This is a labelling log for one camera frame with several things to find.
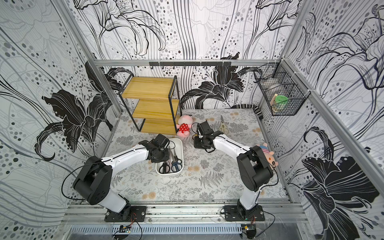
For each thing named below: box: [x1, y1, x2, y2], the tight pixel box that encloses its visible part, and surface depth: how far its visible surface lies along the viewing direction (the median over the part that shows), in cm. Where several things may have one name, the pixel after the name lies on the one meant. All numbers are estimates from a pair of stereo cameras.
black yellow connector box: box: [241, 224, 257, 240], surface depth 72 cm
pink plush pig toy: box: [176, 115, 196, 138], surface depth 104 cm
